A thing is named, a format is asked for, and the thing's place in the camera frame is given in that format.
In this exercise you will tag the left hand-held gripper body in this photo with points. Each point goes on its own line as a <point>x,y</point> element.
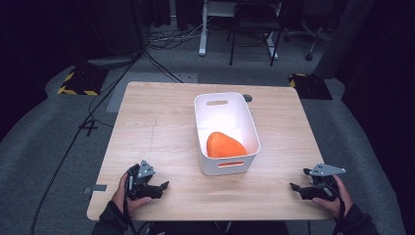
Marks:
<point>140,187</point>

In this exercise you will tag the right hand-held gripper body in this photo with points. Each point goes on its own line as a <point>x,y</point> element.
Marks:
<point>323,187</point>

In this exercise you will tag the orange pumpkin piece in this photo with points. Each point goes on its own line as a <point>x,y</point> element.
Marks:
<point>225,146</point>

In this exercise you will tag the white plastic basket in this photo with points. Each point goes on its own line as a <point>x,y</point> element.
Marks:
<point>221,117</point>

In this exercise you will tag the person's right hand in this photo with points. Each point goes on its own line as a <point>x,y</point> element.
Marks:
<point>336,204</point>

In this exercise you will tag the person's left hand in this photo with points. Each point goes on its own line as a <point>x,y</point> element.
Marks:
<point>119,196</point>

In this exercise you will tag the grey tape strip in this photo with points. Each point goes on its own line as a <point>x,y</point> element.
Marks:
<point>98,188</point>

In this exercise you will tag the person's dark clothing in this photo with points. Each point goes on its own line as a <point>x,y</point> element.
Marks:
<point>221,229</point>

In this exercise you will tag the black tape cross mark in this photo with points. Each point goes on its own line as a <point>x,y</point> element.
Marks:
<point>88,127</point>

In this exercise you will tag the black yellow striped stand base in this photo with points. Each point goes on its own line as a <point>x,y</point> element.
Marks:
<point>83,81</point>
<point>310,86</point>

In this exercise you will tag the round table grommet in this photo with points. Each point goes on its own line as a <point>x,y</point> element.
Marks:
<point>248,97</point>

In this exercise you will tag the flat grey stand base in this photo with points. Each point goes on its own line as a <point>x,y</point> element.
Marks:
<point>109,61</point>

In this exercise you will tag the office chair with castors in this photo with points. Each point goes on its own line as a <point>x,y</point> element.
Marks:
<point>313,32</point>

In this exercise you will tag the grey curtain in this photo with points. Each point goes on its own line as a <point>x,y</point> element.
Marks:
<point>345,36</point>

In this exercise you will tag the black metal chair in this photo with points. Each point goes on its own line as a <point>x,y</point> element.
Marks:
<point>254,23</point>

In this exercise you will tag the white desk frame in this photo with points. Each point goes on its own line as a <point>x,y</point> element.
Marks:
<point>204,32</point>

